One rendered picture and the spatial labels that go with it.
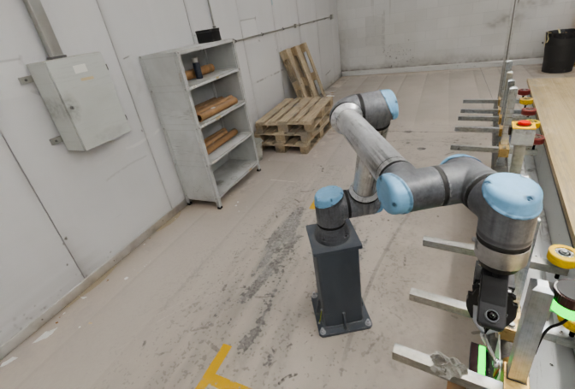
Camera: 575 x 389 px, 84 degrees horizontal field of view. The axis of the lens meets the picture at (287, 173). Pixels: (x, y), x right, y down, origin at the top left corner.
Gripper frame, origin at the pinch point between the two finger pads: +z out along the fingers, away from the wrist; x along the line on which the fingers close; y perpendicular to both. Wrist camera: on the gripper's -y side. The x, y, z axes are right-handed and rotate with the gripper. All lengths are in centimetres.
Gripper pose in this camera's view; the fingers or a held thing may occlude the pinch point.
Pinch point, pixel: (485, 332)
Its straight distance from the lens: 91.1
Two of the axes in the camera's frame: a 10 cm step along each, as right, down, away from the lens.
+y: 4.9, -4.5, 7.5
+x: -8.6, -1.1, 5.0
